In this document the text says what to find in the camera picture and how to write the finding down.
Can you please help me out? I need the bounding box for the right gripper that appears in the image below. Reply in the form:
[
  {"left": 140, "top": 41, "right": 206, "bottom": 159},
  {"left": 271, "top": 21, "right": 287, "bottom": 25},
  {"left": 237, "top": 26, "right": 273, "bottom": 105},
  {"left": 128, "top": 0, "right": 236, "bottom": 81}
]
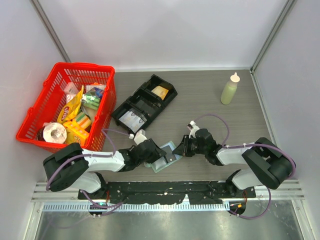
[{"left": 173, "top": 134, "right": 208, "bottom": 157}]

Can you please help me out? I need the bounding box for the dark credit card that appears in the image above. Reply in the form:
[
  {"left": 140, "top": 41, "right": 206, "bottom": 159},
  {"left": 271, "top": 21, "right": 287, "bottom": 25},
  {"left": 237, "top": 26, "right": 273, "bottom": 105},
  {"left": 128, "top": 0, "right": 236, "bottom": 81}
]
[{"left": 162, "top": 145, "right": 177, "bottom": 164}]

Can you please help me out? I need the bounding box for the green leather card holder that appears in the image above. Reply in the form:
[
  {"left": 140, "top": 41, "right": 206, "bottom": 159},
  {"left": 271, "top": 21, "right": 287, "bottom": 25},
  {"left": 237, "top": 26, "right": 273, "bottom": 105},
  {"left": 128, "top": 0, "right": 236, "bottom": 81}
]
[{"left": 144, "top": 141, "right": 182, "bottom": 173}]

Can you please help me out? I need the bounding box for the white credit card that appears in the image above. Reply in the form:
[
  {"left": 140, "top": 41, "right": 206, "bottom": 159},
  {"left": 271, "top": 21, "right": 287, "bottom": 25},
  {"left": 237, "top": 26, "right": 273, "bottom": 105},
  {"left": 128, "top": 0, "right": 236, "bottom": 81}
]
[{"left": 130, "top": 112, "right": 145, "bottom": 133}]

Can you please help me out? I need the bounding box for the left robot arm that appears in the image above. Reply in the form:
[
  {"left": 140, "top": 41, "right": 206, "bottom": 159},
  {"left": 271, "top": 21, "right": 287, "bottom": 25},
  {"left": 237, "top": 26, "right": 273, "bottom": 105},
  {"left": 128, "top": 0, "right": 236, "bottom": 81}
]
[{"left": 43, "top": 139, "right": 166, "bottom": 199}]

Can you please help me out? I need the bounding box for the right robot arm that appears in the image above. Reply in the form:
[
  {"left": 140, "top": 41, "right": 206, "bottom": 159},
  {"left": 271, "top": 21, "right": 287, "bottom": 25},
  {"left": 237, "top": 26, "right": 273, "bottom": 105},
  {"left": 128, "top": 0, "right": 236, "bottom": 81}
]
[{"left": 173, "top": 128, "right": 296, "bottom": 198}]

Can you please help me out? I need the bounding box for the white card in tray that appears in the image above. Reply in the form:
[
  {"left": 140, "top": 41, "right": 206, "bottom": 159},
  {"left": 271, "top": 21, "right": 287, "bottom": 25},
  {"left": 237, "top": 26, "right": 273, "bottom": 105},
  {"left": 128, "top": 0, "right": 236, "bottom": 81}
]
[{"left": 119, "top": 111, "right": 137, "bottom": 131}]

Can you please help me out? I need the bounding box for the tan card in tray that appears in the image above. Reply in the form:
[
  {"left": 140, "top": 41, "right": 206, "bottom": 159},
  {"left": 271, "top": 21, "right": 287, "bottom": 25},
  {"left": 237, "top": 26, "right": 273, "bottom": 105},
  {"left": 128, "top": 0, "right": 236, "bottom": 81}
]
[{"left": 151, "top": 85, "right": 169, "bottom": 100}]

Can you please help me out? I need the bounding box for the black plastic organizer tray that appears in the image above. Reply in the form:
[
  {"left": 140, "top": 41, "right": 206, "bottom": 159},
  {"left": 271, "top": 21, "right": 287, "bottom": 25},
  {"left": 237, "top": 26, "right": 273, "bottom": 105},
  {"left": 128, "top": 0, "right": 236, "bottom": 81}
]
[{"left": 111, "top": 74, "right": 178, "bottom": 134}]

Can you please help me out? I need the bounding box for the green squeeze bottle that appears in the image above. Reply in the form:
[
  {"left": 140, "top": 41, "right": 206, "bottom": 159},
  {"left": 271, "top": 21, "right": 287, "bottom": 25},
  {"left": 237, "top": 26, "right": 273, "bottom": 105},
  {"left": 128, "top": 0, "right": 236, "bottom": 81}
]
[{"left": 220, "top": 72, "right": 240, "bottom": 105}]

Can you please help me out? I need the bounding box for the green yellow sponge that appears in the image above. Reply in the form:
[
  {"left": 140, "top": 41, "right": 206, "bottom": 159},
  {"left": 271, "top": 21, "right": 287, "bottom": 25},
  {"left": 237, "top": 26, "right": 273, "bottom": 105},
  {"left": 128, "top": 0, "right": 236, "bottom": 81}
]
[{"left": 75, "top": 112, "right": 92, "bottom": 129}]

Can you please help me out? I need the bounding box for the yellow cracker box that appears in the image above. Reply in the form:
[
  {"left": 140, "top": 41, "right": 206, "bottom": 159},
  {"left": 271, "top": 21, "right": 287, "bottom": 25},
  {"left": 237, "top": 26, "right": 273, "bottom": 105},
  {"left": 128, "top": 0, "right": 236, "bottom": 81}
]
[{"left": 63, "top": 120, "right": 89, "bottom": 146}]

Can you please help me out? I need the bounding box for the green sponge pack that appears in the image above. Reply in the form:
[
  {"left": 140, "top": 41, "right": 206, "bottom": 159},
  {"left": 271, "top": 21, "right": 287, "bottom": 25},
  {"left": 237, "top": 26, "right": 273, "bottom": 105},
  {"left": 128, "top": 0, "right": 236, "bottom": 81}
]
[{"left": 81, "top": 92, "right": 102, "bottom": 110}]

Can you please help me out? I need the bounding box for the yellow snack bag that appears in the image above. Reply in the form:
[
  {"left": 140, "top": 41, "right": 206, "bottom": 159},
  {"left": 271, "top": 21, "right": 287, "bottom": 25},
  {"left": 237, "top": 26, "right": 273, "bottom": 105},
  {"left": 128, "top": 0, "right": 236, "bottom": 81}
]
[{"left": 57, "top": 85, "right": 84, "bottom": 124}]

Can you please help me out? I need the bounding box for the toilet paper roll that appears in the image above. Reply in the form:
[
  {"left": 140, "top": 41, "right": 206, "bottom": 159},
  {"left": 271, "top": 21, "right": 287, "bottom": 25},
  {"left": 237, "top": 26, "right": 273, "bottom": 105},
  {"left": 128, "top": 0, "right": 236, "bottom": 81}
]
[{"left": 43, "top": 122, "right": 67, "bottom": 144}]

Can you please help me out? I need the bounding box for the white small packet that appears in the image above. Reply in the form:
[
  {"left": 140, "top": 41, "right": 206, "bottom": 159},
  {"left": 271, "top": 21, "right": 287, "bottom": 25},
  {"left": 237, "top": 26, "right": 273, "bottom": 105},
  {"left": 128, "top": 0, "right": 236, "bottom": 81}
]
[{"left": 63, "top": 82, "right": 79, "bottom": 95}]

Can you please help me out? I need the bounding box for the dark round can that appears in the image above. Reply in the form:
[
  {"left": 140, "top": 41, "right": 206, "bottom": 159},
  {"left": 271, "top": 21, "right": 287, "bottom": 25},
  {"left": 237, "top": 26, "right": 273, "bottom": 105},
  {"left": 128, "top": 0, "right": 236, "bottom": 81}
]
[{"left": 35, "top": 126, "right": 46, "bottom": 142}]

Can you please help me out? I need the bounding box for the red plastic shopping basket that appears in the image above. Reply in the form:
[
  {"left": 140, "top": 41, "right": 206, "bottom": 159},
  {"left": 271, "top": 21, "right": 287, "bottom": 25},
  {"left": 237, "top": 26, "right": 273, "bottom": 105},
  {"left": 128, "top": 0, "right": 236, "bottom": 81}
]
[{"left": 16, "top": 62, "right": 117, "bottom": 153}]

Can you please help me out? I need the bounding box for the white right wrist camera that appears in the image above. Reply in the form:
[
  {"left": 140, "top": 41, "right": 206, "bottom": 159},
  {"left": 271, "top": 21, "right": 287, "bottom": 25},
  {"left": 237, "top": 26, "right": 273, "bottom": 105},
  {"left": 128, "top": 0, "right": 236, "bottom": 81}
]
[{"left": 187, "top": 120, "right": 200, "bottom": 138}]

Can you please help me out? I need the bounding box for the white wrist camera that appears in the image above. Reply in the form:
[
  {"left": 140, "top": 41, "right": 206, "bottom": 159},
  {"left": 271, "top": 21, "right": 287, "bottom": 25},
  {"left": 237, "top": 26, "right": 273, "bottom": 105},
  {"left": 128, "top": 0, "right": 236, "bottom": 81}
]
[
  {"left": 187, "top": 120, "right": 200, "bottom": 138},
  {"left": 129, "top": 129, "right": 147, "bottom": 145}
]

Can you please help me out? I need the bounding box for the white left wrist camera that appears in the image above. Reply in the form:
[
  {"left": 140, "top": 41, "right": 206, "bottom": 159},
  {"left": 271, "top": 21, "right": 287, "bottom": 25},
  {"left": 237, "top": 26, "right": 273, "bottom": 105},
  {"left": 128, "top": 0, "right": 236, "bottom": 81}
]
[{"left": 129, "top": 129, "right": 147, "bottom": 145}]

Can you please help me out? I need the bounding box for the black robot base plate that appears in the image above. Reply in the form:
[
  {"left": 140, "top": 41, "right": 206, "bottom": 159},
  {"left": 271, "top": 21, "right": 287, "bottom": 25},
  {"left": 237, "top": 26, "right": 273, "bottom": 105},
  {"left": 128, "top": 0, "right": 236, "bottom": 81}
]
[{"left": 89, "top": 181, "right": 256, "bottom": 205}]

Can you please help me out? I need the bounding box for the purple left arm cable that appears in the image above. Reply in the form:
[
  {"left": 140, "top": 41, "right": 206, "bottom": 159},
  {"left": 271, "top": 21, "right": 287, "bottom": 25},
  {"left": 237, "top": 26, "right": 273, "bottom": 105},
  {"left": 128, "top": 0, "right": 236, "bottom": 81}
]
[{"left": 45, "top": 128, "right": 136, "bottom": 216}]

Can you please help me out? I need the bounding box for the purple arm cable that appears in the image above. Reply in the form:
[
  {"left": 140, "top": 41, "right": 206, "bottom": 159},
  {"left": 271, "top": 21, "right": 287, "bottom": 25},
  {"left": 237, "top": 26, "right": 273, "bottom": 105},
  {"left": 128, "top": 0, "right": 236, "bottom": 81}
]
[
  {"left": 45, "top": 128, "right": 136, "bottom": 216},
  {"left": 189, "top": 113, "right": 297, "bottom": 221}
]

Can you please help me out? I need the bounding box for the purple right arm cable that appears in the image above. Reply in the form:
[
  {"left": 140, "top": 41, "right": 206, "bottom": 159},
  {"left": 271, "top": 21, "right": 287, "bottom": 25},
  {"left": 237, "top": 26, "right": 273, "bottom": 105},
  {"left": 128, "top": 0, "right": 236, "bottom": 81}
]
[{"left": 189, "top": 113, "right": 297, "bottom": 221}]

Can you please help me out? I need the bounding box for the aluminium front rail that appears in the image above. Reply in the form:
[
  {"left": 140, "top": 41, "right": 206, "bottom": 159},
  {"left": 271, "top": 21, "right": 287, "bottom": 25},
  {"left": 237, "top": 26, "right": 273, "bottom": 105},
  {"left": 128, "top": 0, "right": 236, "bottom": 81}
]
[{"left": 31, "top": 180, "right": 305, "bottom": 215}]

